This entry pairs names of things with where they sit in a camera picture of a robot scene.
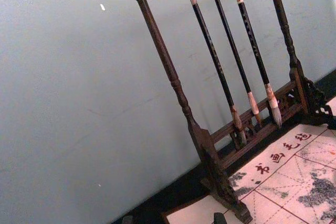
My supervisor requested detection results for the dark carved wooden brush rack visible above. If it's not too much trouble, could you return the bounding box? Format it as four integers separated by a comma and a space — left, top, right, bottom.
87, 0, 336, 224

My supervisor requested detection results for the white paper sheet dark border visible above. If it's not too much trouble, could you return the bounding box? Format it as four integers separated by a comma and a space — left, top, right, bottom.
161, 194, 238, 224

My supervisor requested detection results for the black brush with grey tip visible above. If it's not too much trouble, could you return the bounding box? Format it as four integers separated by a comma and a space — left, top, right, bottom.
227, 0, 283, 128

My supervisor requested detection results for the black brush with brown tip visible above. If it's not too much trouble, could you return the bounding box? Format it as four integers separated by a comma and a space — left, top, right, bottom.
207, 0, 264, 128

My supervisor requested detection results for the white felt mat red grid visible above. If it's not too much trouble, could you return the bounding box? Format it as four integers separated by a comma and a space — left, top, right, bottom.
227, 122, 336, 224

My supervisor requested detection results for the black brush with dark tip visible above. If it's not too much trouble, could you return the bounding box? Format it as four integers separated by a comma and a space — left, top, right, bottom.
184, 0, 248, 148

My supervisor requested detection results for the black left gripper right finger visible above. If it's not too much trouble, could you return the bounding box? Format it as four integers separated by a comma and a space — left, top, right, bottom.
213, 211, 227, 224

